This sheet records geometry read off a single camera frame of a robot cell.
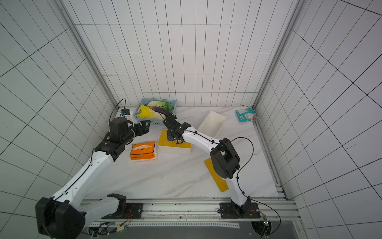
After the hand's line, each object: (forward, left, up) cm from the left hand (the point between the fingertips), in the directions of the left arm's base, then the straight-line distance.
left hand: (142, 125), depth 80 cm
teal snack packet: (+25, -70, -19) cm, 76 cm away
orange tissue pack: (-8, +2, -15) cm, 17 cm away
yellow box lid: (-3, -10, -12) cm, 16 cm away
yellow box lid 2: (-22, -45, -25) cm, 56 cm away
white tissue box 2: (+20, -43, -24) cm, 53 cm away
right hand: (+1, -12, -13) cm, 18 cm away
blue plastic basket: (+34, -12, -15) cm, 39 cm away
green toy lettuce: (+32, -2, -14) cm, 35 cm away
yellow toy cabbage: (+22, +4, -14) cm, 26 cm away
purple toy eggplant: (+27, -5, -17) cm, 32 cm away
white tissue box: (-6, -11, -18) cm, 22 cm away
